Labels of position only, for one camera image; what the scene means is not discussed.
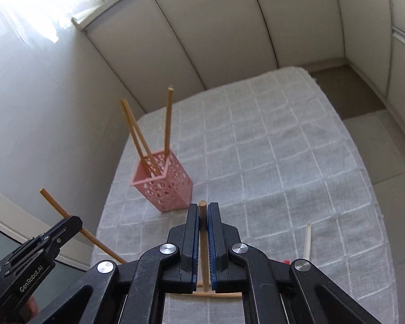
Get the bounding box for wooden chopstick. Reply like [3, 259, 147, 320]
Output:
[39, 188, 126, 264]
[198, 200, 211, 295]
[164, 86, 174, 157]
[191, 291, 242, 298]

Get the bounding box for left hand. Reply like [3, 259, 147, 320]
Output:
[19, 295, 40, 323]

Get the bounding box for pink perforated utensil holder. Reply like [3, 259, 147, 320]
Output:
[130, 150, 193, 213]

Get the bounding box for white plastic spoon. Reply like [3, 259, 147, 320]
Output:
[303, 222, 312, 260]

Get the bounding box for grey checked tablecloth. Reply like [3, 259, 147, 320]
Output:
[90, 66, 401, 324]

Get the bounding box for wooden chopstick in holder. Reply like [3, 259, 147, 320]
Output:
[164, 86, 174, 157]

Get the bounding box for white base cabinets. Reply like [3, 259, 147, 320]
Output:
[73, 0, 405, 132]

